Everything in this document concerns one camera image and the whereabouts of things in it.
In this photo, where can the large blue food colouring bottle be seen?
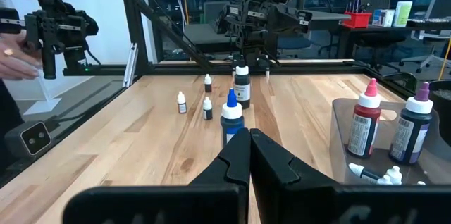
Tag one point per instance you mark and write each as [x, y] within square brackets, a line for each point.
[230, 125]

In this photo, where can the large red food colouring bottle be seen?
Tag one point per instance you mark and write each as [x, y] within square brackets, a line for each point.
[364, 129]

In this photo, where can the large black food colouring bottle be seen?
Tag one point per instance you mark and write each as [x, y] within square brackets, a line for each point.
[242, 90]

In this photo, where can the white and blue box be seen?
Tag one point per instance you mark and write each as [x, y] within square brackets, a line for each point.
[384, 18]

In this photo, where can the silver aluminium bar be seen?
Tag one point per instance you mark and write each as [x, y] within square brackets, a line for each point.
[130, 65]

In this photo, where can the grey translucent plastic bin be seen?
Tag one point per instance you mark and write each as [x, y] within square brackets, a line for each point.
[340, 153]

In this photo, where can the grey table-level camera box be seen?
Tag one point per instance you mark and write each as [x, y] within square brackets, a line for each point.
[33, 139]

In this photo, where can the large purple food colouring bottle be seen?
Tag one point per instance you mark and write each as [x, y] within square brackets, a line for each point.
[410, 136]

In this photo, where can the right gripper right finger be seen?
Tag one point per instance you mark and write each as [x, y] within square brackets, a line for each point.
[278, 181]

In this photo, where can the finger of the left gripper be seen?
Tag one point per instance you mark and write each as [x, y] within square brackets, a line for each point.
[285, 19]
[243, 23]

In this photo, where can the open laptop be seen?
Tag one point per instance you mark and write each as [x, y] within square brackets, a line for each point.
[440, 5]

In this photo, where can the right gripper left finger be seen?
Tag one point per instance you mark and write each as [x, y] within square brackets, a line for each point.
[229, 167]

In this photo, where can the white plastic stand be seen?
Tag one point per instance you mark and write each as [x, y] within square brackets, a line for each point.
[42, 106]

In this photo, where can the person's hand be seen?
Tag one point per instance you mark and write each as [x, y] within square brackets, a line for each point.
[15, 65]

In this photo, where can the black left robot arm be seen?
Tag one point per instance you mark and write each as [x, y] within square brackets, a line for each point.
[257, 55]

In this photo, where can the green and white box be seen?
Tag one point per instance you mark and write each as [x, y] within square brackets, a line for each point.
[402, 14]

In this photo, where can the red tool holder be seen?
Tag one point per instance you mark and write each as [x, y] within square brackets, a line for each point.
[357, 19]

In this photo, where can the small white ball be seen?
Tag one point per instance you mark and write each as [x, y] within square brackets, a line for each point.
[207, 113]

